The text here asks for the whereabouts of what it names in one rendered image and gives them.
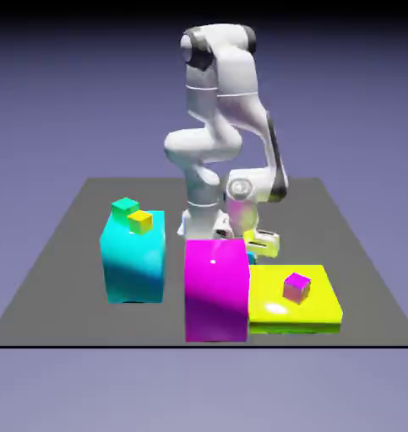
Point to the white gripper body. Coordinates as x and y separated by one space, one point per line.
261 241

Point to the small cyan cube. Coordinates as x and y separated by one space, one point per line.
251 258

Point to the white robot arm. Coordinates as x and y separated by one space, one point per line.
220 101

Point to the small magenta cube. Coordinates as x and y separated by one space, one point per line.
296 287

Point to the small yellow cube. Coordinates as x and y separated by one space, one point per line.
140 221

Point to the small green cube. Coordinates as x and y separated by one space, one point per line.
124 206

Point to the large magenta box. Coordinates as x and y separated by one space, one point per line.
215 290

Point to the large yellow box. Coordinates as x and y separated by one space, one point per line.
291 303

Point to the large cyan box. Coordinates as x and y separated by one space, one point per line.
133 260

